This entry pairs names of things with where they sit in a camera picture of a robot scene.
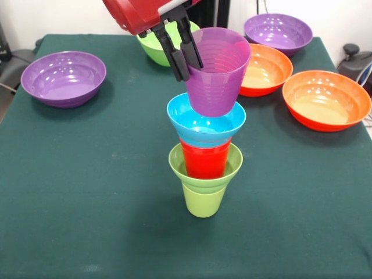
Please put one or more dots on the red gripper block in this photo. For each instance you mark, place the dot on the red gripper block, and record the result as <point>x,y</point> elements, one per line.
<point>136,14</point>

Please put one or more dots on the purple plastic cup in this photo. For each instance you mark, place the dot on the purple plastic cup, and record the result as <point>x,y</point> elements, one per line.
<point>215,90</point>

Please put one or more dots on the small blue plastic bowl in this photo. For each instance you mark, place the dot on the small blue plastic bowl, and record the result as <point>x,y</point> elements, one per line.
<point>183,122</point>

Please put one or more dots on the red plastic cup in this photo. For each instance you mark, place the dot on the red plastic cup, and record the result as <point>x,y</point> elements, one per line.
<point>205,162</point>

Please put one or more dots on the small green plastic bowl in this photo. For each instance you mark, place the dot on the small green plastic bowl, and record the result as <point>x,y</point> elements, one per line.
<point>236,162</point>

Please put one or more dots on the green plastic cup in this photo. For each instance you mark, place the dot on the green plastic cup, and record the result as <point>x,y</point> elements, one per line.
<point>203,203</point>

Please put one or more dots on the large green plastic bowl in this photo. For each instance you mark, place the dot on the large green plastic bowl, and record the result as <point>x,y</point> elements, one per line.
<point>154,52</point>

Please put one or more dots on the large orange plastic bowl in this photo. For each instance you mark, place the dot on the large orange plastic bowl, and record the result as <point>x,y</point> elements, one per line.
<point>267,75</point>
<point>325,103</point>

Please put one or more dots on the large purple plastic bowl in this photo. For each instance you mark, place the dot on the large purple plastic bowl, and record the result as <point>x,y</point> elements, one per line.
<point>64,87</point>
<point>277,35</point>

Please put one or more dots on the dark green table cloth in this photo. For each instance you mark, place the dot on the dark green table cloth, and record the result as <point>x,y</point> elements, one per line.
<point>186,247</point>

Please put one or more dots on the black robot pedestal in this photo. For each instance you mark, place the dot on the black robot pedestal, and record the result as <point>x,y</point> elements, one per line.
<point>215,14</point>

